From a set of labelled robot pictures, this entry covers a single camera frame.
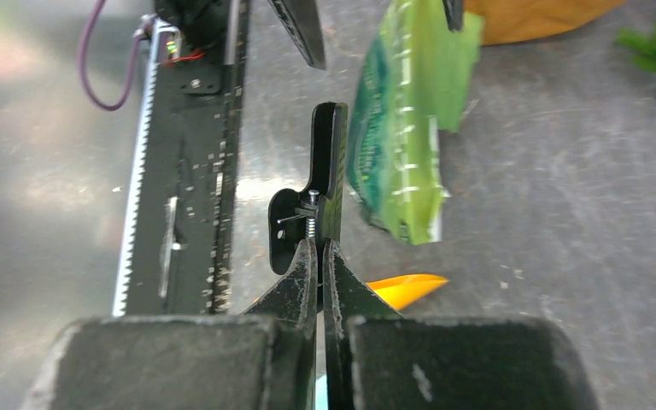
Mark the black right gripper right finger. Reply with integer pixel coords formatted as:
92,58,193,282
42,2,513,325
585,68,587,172
322,241,599,409

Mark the black bag clip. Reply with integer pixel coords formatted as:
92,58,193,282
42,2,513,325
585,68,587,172
268,102,349,275

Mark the brown paper grocery bag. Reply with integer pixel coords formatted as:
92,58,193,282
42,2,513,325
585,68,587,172
465,0,624,45

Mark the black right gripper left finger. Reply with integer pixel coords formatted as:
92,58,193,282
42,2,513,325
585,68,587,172
21,239,318,409

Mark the green litter bag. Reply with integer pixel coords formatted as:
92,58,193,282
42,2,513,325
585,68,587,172
346,1,484,245

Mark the slotted cable duct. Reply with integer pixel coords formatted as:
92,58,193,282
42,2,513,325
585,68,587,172
112,19,171,317

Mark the yellow plastic scoop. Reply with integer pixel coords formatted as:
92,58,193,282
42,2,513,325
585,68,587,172
366,273,449,310

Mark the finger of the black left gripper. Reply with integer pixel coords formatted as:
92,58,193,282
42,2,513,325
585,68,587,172
442,0,465,32
269,0,326,70

